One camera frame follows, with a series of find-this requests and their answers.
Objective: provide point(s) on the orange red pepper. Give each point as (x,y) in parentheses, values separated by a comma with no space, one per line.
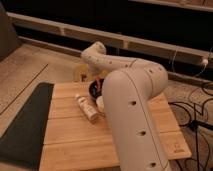
(97,79)

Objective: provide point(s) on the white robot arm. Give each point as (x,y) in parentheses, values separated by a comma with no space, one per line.
(126,90)

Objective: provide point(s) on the dark ceramic bowl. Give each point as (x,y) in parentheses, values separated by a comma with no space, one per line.
(94,91)

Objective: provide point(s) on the white paper cup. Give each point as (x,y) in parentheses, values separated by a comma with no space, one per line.
(100,104)

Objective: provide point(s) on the white plastic bottle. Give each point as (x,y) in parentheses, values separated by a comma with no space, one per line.
(89,111)

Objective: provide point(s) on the yellow round object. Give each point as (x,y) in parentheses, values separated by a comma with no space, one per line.
(82,73)

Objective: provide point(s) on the white power plug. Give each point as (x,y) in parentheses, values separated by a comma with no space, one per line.
(204,62)

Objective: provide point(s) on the dark floor mat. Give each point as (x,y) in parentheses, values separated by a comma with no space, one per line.
(22,142)

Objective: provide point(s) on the white wall shelf rail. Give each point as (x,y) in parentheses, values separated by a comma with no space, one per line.
(134,44)

